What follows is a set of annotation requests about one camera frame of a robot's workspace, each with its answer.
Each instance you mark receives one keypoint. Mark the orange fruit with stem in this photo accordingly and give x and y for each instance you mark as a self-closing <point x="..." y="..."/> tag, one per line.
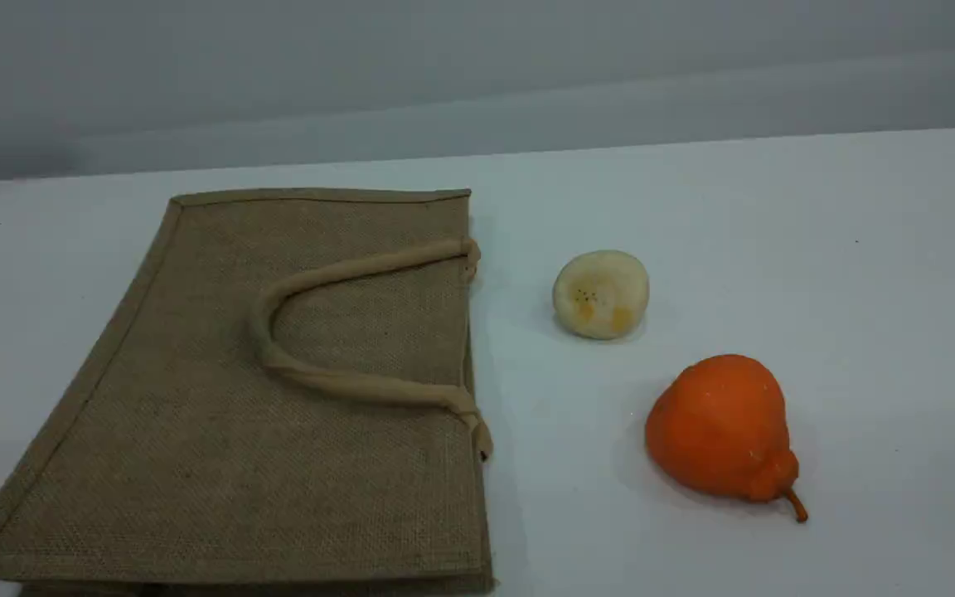
<point x="718" y="431"/>

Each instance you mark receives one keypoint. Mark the brown jute tote bag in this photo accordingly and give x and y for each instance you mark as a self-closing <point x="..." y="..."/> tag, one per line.
<point x="196" y="398"/>

